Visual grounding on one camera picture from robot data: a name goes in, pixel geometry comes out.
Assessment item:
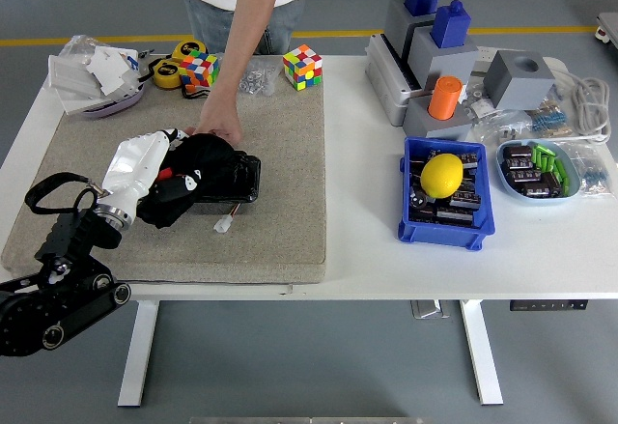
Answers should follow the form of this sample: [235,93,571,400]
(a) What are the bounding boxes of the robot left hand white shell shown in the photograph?
[99,127,192,212]

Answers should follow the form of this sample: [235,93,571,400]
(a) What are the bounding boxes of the person's left hand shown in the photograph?
[184,90,244,145]

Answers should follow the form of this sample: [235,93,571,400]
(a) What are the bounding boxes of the black rag with red patch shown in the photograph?
[136,132,250,230]

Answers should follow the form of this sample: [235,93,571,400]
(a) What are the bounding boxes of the black table control panel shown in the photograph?
[510,300,591,312]

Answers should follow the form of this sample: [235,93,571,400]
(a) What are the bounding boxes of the clear bag of metal nuts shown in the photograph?
[238,59,280,98]

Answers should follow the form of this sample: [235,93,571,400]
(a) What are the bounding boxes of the colourful puzzle cube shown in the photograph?
[282,43,324,92]
[178,49,221,90]

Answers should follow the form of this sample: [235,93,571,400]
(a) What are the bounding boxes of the purple tray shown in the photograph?
[80,83,145,120]

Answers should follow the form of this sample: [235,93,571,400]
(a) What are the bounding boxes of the yellow tape measure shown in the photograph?
[152,58,183,90]
[171,39,209,64]

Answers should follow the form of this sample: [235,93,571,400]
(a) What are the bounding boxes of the white flat plastic box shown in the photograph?
[59,89,114,117]

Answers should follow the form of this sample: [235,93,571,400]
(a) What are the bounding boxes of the grey-brown mat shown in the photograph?
[0,54,327,285]

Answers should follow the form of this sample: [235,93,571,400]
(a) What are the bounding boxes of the white plastic cover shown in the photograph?
[85,45,140,97]

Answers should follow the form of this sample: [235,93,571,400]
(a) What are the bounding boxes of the crumpled clear plastic bag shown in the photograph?
[56,34,124,61]

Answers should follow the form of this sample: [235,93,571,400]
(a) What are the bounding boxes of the white table leg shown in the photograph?
[460,299,505,407]
[117,299,160,408]

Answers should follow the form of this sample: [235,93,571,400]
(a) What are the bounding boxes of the grey block with socket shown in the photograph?
[407,25,479,90]
[383,0,437,58]
[402,97,473,143]

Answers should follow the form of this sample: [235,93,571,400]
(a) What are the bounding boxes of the black capacitor silver end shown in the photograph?
[408,186,430,211]

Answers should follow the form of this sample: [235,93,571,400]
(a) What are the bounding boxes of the orange cylinder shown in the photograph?
[427,75,464,122]

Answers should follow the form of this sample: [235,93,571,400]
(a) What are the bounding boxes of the yellow lemon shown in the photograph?
[419,153,464,200]

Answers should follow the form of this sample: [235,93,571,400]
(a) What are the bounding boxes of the blue plastic bin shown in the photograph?
[397,136,496,252]

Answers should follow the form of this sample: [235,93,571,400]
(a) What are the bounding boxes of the clear bag of white parts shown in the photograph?
[460,83,497,121]

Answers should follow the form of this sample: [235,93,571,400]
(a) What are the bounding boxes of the clear bag of small parts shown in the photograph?
[469,109,534,148]

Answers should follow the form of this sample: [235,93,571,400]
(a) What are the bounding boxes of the grey box under table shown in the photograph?
[410,300,451,320]

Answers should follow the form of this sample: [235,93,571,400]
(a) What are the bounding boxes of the grey cube with round hole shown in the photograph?
[483,49,557,112]

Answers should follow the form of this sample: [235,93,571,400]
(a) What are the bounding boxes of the light blue bowl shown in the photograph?
[494,139,581,207]

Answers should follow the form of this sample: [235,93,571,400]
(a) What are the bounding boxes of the clear bag of blue resistors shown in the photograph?
[527,99,575,138]
[561,146,616,198]

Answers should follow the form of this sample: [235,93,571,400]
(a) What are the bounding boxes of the white cart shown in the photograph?
[594,12,618,51]

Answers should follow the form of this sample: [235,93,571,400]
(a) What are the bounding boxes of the white connector plug with wires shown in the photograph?
[212,200,243,236]

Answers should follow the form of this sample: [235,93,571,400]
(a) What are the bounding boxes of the white switch plate frame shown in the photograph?
[46,53,104,101]

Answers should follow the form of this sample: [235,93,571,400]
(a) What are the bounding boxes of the grey electrical enclosure box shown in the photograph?
[364,33,423,128]

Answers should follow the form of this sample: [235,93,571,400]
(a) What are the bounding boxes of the white power cable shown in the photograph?
[548,64,612,144]

